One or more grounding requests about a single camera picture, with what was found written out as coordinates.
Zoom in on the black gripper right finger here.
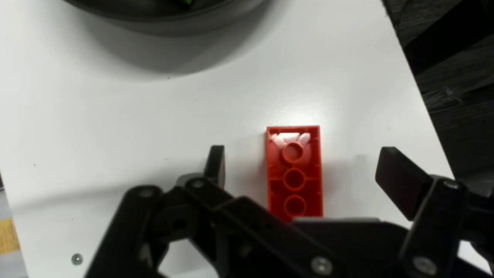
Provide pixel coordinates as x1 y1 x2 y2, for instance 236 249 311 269
375 146 494 278

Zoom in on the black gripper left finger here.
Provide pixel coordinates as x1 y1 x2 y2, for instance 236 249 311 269
83 146 345 278

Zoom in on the black bowl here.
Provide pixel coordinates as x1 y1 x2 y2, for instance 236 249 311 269
63 0 268 38

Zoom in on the orange lego brick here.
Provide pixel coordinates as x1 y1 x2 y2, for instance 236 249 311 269
265 124 325 223

